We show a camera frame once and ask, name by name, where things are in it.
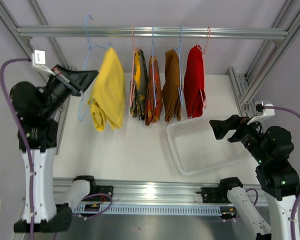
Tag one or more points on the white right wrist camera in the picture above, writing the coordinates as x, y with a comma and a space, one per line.
264, 111

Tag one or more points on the pink hanger of yellow camouflage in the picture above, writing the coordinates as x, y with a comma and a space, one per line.
132, 84

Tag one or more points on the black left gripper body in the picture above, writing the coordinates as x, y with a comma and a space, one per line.
59, 89

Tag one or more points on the orange brown camouflage trousers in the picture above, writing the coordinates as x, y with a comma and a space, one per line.
153, 114

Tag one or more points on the white plastic basket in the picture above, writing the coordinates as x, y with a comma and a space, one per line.
195, 149

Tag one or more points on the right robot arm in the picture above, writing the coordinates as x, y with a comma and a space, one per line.
278, 179

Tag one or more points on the blue hanger of orange camouflage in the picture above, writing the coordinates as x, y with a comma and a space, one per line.
153, 50

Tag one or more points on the blue hanger of brown trousers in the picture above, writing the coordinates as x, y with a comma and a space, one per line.
179, 49

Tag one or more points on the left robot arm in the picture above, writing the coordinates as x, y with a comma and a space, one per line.
35, 107

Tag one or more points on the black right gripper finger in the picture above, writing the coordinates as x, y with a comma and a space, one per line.
234, 119
221, 130

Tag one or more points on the pink hanger of red trousers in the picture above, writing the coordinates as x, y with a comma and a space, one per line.
200, 70

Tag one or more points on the slotted cable duct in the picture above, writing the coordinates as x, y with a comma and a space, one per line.
139, 209

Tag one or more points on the red trousers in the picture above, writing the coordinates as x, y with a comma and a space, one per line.
193, 102

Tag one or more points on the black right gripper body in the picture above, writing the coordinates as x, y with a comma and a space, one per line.
247, 133

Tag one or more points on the yellow grey camouflage trousers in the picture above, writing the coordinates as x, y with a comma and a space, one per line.
138, 109

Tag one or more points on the aluminium frame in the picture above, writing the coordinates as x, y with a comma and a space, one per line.
23, 34

